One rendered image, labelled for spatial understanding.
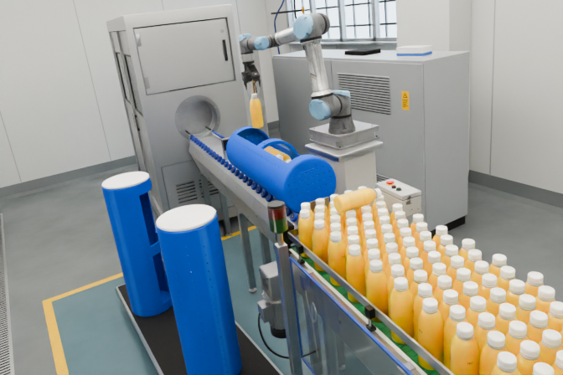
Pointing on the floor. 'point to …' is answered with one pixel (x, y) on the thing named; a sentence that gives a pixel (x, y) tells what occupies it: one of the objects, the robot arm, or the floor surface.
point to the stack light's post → (288, 308)
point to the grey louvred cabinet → (395, 119)
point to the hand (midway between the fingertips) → (254, 95)
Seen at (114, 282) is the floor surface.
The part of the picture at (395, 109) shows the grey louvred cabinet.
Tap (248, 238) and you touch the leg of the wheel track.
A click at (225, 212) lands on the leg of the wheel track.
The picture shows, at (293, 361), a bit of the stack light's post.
